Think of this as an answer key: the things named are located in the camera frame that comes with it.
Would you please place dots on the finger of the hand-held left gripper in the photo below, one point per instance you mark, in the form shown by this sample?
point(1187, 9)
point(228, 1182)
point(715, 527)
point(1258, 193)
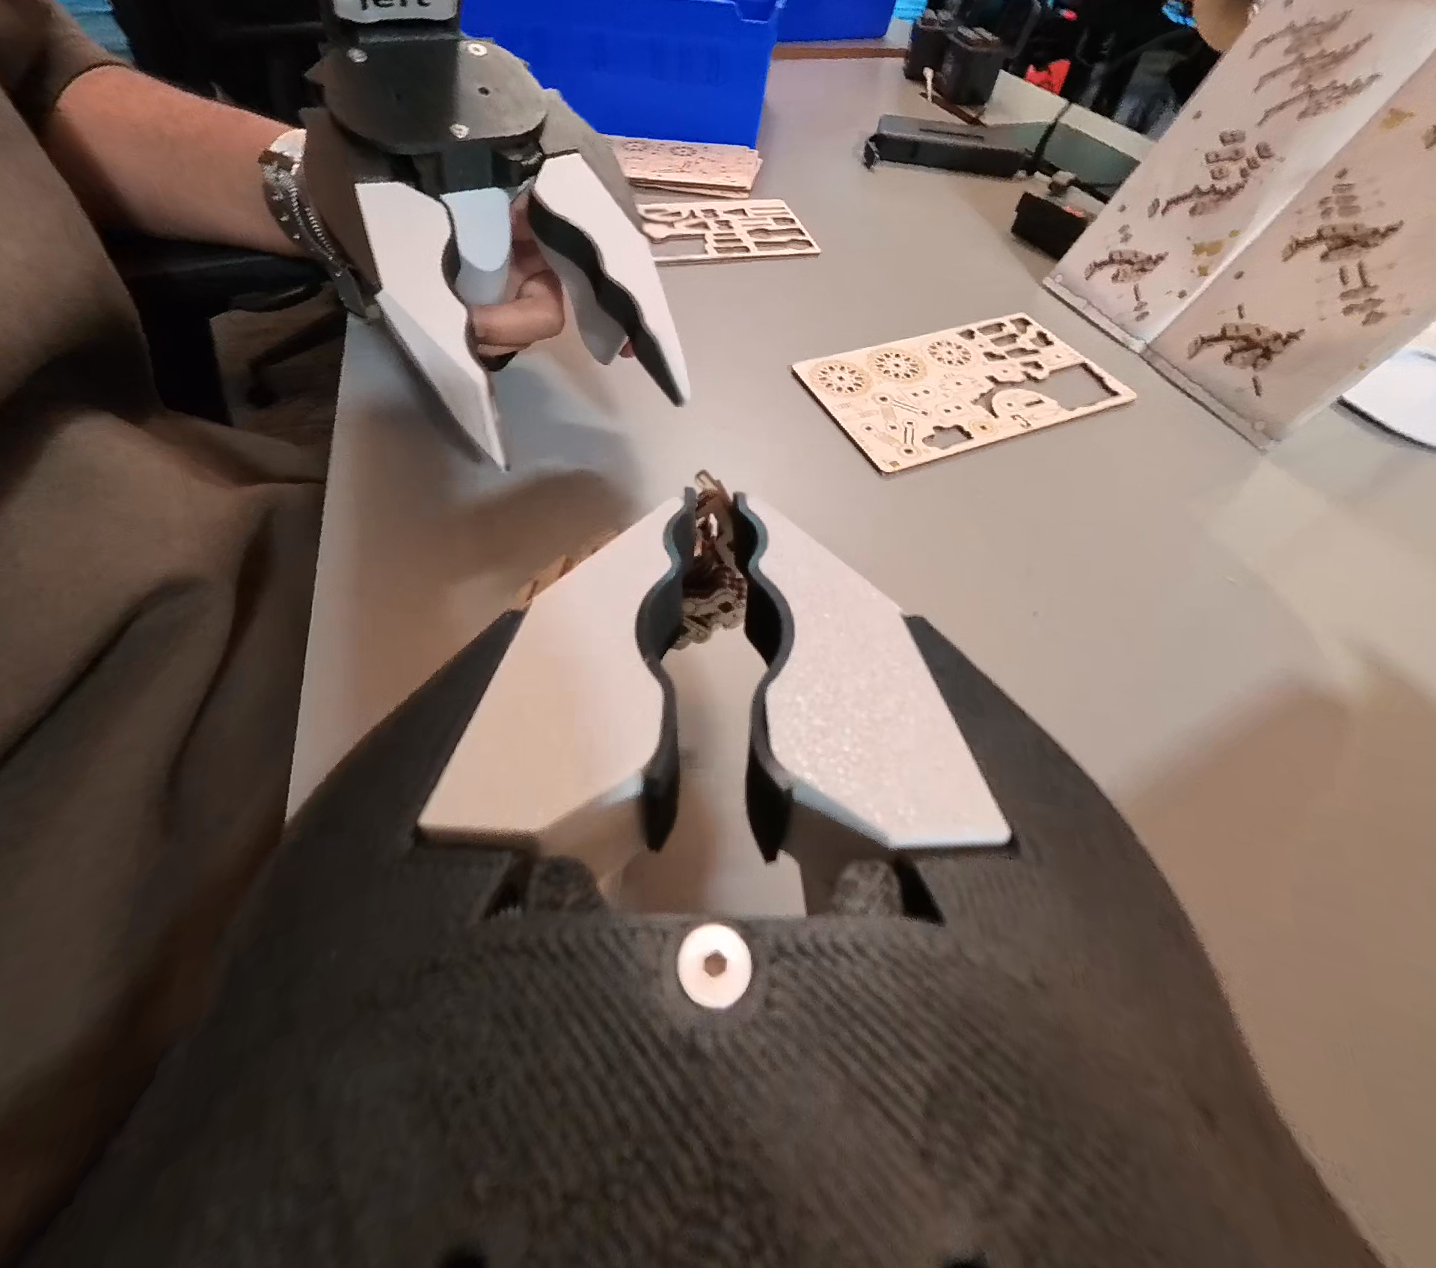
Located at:
point(617, 258)
point(421, 303)

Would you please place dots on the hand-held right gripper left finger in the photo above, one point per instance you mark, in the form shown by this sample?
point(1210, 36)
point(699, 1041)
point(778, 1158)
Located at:
point(539, 718)

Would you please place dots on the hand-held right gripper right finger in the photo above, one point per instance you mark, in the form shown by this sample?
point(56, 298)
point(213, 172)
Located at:
point(886, 730)

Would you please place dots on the small wooden puzzle model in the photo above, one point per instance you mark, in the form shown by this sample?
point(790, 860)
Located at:
point(709, 596)

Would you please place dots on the person's left forearm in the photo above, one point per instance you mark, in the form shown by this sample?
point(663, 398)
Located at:
point(168, 158)

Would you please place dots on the person's left hand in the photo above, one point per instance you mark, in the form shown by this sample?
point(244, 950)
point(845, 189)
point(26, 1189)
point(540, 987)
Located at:
point(516, 321)

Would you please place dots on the stack of wooden puzzle sheets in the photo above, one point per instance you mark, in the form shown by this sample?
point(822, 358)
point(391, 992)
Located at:
point(690, 164)

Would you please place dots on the silver metal wristwatch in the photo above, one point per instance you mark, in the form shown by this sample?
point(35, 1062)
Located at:
point(294, 202)

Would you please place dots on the black flat device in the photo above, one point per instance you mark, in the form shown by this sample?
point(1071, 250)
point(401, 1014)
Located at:
point(943, 146)

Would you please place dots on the wooden puzzle sheet with gears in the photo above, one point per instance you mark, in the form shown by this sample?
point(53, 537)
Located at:
point(959, 394)

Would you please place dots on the black battery charger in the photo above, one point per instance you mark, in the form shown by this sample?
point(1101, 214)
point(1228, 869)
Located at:
point(974, 68)
point(926, 51)

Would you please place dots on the person's brown shirt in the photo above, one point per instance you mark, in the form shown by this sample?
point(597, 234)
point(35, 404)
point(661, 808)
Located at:
point(135, 618)

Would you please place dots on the small black box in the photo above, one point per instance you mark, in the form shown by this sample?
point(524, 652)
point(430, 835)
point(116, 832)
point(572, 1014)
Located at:
point(1049, 225)

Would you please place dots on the dark grey box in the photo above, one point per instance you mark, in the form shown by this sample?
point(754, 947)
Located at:
point(1088, 152)

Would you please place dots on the white paper sheet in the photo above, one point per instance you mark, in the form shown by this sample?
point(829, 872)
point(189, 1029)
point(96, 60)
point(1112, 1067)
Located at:
point(1397, 398)

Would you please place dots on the white folded instruction sheet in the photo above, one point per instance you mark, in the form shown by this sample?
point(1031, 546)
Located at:
point(1267, 225)

